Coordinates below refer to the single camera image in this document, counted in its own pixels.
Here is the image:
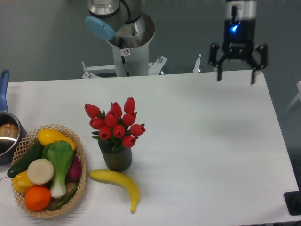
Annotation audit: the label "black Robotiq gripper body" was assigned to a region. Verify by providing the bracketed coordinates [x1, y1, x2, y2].
[222, 19, 256, 60]

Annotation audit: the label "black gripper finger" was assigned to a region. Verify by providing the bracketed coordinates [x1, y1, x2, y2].
[208, 42, 231, 81]
[248, 44, 268, 85]

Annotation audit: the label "red tulip bouquet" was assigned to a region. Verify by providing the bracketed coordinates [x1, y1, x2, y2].
[84, 97, 146, 153]

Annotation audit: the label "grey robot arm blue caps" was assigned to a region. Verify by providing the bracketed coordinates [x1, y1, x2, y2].
[85, 0, 268, 84]

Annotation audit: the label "dark grey ribbed vase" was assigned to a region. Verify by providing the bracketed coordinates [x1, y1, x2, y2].
[98, 141, 133, 172]

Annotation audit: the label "white furniture piece at right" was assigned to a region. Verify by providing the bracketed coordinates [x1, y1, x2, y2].
[288, 81, 301, 108]

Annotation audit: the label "black device at table edge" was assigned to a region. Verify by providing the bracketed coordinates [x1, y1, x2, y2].
[284, 191, 301, 216]

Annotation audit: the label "yellow banana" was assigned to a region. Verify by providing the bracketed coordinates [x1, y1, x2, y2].
[89, 169, 140, 213]

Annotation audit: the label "green bok choy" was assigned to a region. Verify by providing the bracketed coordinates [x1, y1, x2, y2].
[42, 141, 73, 198]

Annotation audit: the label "purple sweet potato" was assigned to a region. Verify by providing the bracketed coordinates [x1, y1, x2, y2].
[67, 155, 82, 181]

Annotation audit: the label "yellow squash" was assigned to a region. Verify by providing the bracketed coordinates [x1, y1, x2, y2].
[37, 129, 76, 151]

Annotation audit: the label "green bean pod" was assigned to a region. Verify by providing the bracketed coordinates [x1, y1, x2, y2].
[49, 187, 78, 211]

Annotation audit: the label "woven wicker basket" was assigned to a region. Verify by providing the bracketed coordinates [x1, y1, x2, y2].
[12, 124, 87, 218]

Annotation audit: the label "beige round disc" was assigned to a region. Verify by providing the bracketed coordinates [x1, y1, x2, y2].
[27, 159, 54, 185]

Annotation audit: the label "dark green cucumber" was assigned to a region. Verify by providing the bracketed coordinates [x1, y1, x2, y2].
[7, 141, 44, 178]

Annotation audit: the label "orange fruit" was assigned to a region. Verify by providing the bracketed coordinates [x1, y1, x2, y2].
[24, 186, 51, 211]

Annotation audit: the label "yellow lemon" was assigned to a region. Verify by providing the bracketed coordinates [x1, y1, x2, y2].
[12, 171, 35, 194]

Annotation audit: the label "blue handled saucepan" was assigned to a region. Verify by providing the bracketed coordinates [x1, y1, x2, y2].
[0, 69, 27, 165]

